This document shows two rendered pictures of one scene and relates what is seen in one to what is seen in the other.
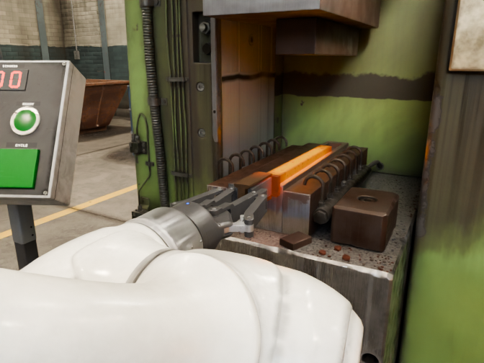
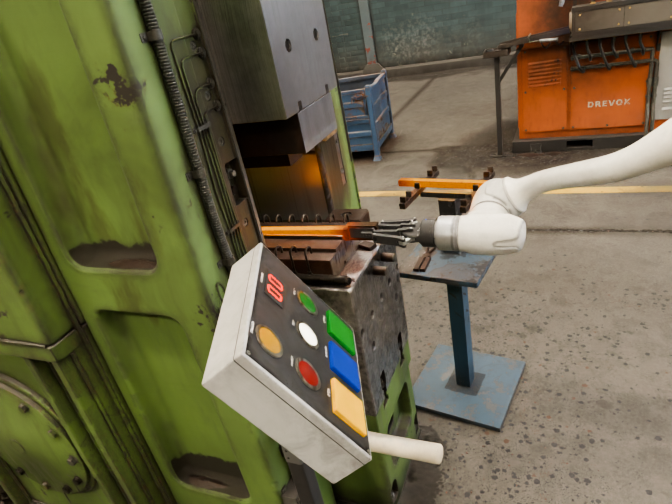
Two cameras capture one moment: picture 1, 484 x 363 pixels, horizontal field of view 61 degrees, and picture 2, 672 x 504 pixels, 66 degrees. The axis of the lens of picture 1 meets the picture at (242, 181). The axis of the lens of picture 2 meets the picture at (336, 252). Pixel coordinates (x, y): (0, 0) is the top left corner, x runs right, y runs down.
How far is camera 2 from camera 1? 1.49 m
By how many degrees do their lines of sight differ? 84
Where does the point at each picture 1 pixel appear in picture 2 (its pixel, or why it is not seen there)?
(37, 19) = not seen: outside the picture
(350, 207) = (361, 216)
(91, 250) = (493, 210)
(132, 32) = (188, 210)
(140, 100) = (212, 271)
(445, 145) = (329, 176)
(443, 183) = (333, 194)
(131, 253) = (489, 205)
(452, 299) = not seen: hidden behind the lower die
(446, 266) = not seen: hidden behind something
